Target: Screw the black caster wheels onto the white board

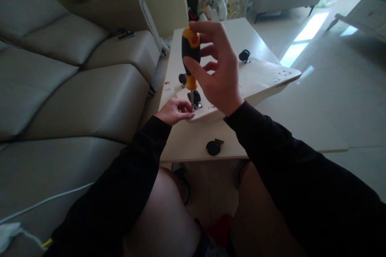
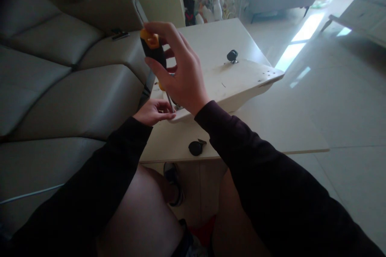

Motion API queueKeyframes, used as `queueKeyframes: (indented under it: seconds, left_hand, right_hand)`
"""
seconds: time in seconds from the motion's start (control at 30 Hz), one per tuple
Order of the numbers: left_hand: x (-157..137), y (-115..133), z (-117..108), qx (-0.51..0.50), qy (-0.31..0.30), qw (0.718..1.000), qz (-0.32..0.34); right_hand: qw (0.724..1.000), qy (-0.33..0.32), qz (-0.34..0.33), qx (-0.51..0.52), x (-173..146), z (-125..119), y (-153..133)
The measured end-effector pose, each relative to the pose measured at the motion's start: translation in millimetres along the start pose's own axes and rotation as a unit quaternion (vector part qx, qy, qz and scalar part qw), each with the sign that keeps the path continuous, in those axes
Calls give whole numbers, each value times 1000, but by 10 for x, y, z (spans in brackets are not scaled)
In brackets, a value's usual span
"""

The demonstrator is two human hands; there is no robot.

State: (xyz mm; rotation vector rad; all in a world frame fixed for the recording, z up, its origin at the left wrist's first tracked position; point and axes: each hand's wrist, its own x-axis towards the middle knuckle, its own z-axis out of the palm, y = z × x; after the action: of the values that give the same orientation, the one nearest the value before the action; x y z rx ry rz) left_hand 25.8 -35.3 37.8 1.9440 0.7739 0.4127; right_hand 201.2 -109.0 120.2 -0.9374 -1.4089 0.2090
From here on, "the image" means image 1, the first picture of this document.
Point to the person's left hand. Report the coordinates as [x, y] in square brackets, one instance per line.
[170, 114]

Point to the person's right hand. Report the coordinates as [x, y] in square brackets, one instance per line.
[224, 70]

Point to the person's right index finger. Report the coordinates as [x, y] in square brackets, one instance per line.
[208, 28]

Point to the person's left thumb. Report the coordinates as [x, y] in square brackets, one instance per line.
[186, 116]

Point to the person's right middle finger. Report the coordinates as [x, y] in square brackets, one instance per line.
[209, 50]

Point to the person's right ring finger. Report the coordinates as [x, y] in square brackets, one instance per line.
[211, 66]

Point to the person's right thumb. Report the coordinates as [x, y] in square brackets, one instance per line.
[197, 74]

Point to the person's left index finger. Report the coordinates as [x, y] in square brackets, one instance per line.
[184, 105]

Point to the yellow and black screwdriver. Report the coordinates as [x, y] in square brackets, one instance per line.
[190, 58]

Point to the black caster wheel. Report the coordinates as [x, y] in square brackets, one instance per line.
[197, 100]
[182, 80]
[213, 148]
[245, 55]

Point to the group of white bottles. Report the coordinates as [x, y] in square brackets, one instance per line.
[218, 8]

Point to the white coffee table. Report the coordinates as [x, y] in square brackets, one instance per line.
[199, 136]

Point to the light plywood board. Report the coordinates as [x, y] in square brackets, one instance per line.
[259, 79]

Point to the dark remote control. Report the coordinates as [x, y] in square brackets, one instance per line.
[125, 33]

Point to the person's legs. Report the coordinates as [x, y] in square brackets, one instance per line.
[169, 211]

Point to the red object on floor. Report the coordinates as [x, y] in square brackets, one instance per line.
[222, 227]

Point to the beige leather sofa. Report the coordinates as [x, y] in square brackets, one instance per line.
[66, 88]

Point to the white chair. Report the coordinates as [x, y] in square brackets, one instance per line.
[366, 10]

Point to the white power adapter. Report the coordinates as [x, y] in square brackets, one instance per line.
[10, 232]

